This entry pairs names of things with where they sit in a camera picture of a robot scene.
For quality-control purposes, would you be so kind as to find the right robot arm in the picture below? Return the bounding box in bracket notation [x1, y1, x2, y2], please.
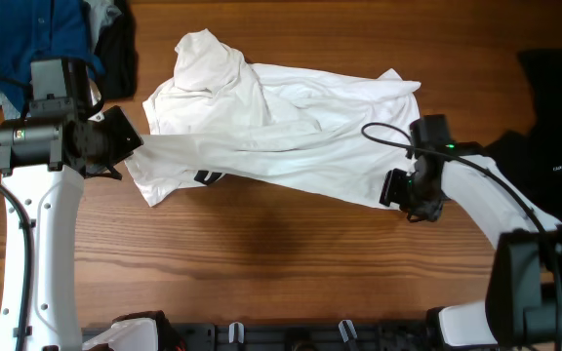
[380, 115, 562, 350]

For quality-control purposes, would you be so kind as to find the black garment in pile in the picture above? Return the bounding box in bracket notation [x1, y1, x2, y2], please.
[93, 0, 138, 100]

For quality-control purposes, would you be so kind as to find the white t-shirt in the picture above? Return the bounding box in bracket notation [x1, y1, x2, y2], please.
[126, 30, 420, 208]

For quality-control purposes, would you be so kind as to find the grey garment in pile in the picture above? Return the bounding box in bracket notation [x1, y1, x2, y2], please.
[84, 0, 122, 52]

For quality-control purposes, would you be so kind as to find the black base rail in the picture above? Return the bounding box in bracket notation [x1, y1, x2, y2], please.
[173, 320, 440, 351]

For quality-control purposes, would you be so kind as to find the blue shirt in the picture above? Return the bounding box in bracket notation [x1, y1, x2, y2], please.
[0, 0, 104, 111]

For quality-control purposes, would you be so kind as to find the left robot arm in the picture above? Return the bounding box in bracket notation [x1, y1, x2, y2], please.
[0, 58, 143, 350]

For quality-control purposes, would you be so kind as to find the black t-shirt right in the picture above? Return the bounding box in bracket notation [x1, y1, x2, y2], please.
[486, 49, 562, 222]

